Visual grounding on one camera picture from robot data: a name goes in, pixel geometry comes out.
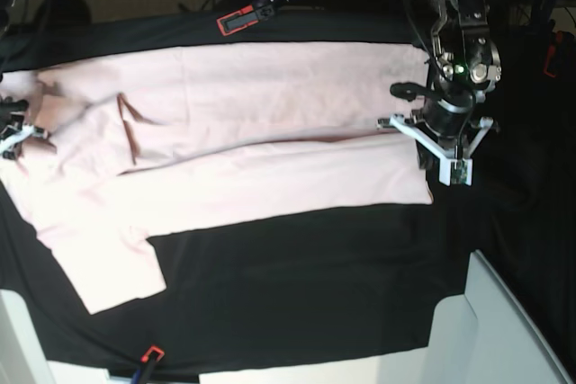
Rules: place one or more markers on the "light pink T-shirt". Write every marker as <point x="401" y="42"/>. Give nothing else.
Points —
<point x="165" y="141"/>

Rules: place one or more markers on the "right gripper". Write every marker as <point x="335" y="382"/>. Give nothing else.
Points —
<point x="15" y="128"/>

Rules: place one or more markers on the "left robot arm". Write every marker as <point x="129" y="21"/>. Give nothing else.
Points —
<point x="464" y="65"/>

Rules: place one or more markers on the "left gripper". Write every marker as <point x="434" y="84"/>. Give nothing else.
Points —
<point x="459" y="134"/>

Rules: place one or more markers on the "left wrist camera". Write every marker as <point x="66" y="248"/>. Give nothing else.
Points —
<point x="455" y="171"/>

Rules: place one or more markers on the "red clamp at right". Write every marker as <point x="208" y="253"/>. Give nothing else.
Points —
<point x="551" y="62"/>

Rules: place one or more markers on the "red black clamp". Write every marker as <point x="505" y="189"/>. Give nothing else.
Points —
<point x="245" y="17"/>

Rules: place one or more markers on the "black table cloth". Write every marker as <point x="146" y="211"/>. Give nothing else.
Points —
<point x="345" y="283"/>

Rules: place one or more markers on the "red clamp at front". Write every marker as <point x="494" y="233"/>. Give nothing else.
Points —
<point x="153" y="354"/>

